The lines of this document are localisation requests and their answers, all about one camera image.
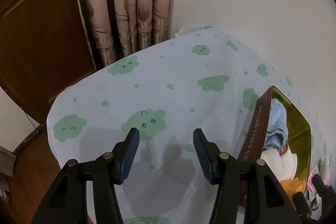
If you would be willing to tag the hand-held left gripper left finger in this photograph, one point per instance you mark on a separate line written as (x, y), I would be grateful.
(128, 158)

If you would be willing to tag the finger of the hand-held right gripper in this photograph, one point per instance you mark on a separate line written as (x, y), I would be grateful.
(321, 184)
(303, 204)

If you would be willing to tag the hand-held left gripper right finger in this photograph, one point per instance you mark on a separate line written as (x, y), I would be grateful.
(204, 158)

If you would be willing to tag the white pink wet wipes packet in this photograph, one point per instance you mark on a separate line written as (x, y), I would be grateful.
(321, 169)

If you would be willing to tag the orange squishy animal toy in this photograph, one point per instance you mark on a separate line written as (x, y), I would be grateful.
(291, 186)

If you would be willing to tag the white sock with red label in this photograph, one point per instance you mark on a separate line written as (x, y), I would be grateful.
(281, 163)

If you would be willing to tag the red tin box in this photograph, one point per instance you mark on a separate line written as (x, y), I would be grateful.
(252, 140)

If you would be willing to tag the blue towel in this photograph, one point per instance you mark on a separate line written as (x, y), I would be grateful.
(277, 124)

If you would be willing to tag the green cloud print bedsheet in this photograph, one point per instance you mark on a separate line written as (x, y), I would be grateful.
(170, 74)

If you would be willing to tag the white board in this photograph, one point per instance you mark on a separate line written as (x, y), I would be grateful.
(13, 121)

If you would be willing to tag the beige printed curtain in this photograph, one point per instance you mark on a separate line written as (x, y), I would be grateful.
(131, 3)

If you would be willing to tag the brown wooden door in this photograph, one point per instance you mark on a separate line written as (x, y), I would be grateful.
(39, 29)

